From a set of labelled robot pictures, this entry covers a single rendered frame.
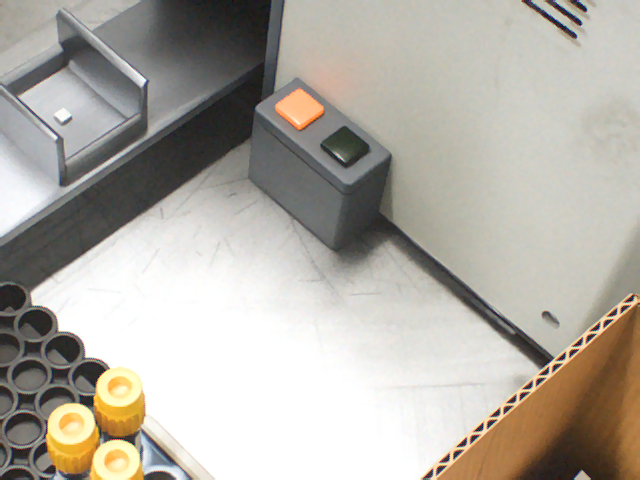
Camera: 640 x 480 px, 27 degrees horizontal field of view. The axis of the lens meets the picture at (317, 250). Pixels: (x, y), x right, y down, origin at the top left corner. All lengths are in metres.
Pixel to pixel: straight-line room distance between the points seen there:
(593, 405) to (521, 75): 0.12
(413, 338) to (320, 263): 0.06
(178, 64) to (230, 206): 0.07
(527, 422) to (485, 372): 0.16
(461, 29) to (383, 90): 0.07
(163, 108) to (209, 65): 0.03
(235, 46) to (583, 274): 0.20
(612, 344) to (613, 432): 0.05
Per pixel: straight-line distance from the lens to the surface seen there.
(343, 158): 0.58
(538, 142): 0.52
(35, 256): 0.61
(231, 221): 0.62
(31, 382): 0.56
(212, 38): 0.64
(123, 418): 0.45
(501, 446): 0.44
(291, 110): 0.60
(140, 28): 0.65
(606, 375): 0.49
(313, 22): 0.59
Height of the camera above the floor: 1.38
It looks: 55 degrees down
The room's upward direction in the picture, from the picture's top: 10 degrees clockwise
